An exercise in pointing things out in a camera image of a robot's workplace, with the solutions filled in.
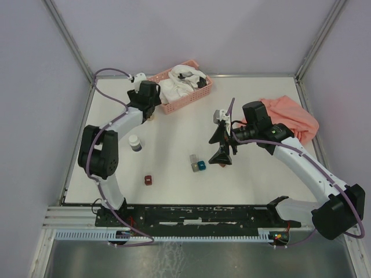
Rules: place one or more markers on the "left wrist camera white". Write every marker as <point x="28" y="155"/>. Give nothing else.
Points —
<point x="137" y="79"/>

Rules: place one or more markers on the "grey pill box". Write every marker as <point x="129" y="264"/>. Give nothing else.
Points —
<point x="194" y="162"/>

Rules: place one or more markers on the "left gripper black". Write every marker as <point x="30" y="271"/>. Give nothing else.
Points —
<point x="133" y="95"/>

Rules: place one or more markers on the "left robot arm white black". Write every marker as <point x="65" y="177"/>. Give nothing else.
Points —
<point x="99" y="149"/>

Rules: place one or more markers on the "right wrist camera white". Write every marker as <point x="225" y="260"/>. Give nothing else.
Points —
<point x="222" y="115"/>

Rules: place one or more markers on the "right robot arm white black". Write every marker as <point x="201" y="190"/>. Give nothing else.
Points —
<point x="339" y="207"/>

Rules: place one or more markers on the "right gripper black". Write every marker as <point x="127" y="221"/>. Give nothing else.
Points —
<point x="222" y="156"/>

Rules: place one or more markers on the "pink shirt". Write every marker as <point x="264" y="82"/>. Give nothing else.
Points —
<point x="292" y="116"/>

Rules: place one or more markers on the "pink plastic basket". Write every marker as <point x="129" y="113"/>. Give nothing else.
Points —
<point x="200" y="93"/>

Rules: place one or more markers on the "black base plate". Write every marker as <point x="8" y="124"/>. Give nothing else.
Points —
<point x="182" y="220"/>

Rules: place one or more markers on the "red pill box left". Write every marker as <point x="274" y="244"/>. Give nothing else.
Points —
<point x="148" y="180"/>

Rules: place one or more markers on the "white bottle cap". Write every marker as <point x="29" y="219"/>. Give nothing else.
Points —
<point x="135" y="143"/>

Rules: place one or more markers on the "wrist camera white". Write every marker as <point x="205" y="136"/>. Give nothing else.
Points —
<point x="222" y="115"/>
<point x="137" y="79"/>

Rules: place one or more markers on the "white cable duct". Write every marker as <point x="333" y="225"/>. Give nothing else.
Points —
<point x="114" y="236"/>

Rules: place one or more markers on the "teal pill box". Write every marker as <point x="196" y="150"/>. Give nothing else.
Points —
<point x="201" y="165"/>

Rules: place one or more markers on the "white cloth in basket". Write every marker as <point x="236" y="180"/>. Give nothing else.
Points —
<point x="182" y="81"/>

